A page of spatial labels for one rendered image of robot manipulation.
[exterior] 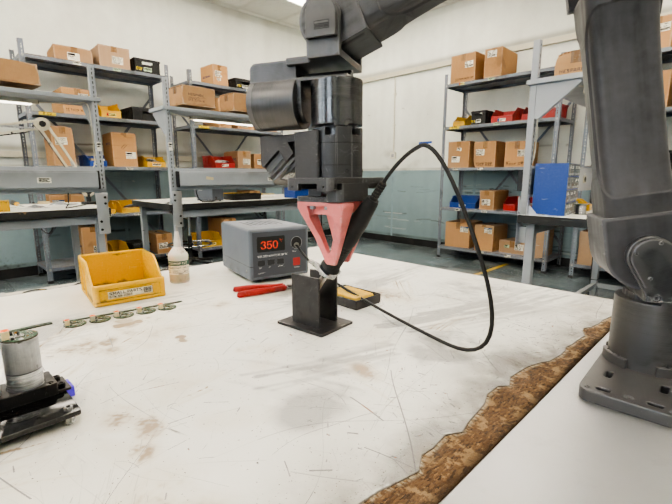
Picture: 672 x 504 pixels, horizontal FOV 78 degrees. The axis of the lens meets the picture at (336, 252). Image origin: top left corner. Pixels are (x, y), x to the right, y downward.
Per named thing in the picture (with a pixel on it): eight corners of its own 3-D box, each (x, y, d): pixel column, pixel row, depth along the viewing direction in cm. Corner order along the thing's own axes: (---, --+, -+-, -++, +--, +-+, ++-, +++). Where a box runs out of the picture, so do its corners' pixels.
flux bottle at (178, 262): (167, 284, 72) (162, 227, 70) (172, 279, 75) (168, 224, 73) (187, 283, 72) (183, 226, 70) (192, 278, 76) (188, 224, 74)
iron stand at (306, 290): (306, 360, 50) (342, 306, 45) (266, 309, 54) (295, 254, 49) (337, 344, 55) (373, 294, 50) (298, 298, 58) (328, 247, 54)
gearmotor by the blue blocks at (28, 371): (49, 394, 34) (40, 334, 33) (11, 406, 32) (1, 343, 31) (41, 383, 35) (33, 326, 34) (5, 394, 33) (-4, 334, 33)
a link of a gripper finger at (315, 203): (296, 264, 48) (294, 183, 47) (335, 255, 54) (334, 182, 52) (342, 272, 44) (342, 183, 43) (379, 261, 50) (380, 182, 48)
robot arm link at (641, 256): (631, 236, 35) (716, 239, 33) (604, 224, 43) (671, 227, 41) (622, 308, 36) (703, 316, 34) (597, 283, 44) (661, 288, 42)
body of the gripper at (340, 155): (285, 195, 46) (283, 125, 44) (342, 192, 53) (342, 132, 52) (330, 196, 42) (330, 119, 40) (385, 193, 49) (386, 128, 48)
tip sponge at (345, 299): (380, 302, 62) (381, 292, 61) (356, 310, 58) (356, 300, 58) (344, 292, 67) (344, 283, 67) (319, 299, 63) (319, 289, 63)
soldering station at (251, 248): (309, 276, 77) (308, 225, 76) (250, 285, 71) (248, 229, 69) (275, 262, 90) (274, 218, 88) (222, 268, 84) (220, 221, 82)
